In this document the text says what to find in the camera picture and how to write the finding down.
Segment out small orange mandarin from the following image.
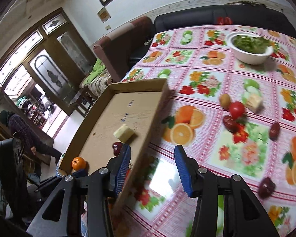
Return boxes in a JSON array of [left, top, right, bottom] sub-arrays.
[[71, 157, 86, 171]]

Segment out dark red jujube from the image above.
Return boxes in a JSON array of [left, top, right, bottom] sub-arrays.
[[269, 122, 280, 141], [223, 115, 238, 133]]

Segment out yellow cake piece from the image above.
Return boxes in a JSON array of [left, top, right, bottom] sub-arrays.
[[113, 124, 135, 143], [244, 94, 263, 113]]

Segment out dark plum right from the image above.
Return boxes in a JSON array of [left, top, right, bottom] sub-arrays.
[[258, 177, 276, 199]]

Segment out dark plum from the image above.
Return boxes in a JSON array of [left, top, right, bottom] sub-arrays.
[[112, 142, 123, 157], [258, 177, 276, 199]]

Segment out person in dark clothes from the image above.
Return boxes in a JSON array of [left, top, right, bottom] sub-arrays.
[[0, 110, 62, 164]]

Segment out dark plum lower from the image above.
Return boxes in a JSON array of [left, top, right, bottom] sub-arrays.
[[112, 142, 123, 157]]

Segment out small red tomato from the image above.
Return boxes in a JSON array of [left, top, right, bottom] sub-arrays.
[[229, 101, 245, 120]]

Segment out floral fruit tablecloth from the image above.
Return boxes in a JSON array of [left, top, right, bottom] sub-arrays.
[[115, 25, 296, 236]]

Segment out cardboard tray box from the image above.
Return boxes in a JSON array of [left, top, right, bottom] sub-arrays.
[[59, 79, 169, 215]]

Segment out green patterned cushion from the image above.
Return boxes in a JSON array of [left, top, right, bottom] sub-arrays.
[[80, 59, 112, 97]]

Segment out wooden glass door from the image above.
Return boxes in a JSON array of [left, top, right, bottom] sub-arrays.
[[0, 8, 96, 116]]

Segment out brown armchair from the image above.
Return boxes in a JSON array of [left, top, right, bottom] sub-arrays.
[[93, 16, 153, 82]]

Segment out white bowl of greens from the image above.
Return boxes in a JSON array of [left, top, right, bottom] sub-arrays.
[[226, 32, 274, 65]]

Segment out red objects on sofa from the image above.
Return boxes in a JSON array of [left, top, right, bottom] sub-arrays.
[[217, 17, 232, 25]]

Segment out black leather sofa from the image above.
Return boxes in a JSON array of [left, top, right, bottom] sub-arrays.
[[127, 3, 296, 68]]

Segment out small wall calendar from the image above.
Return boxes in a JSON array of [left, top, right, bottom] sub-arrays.
[[97, 7, 111, 23]]

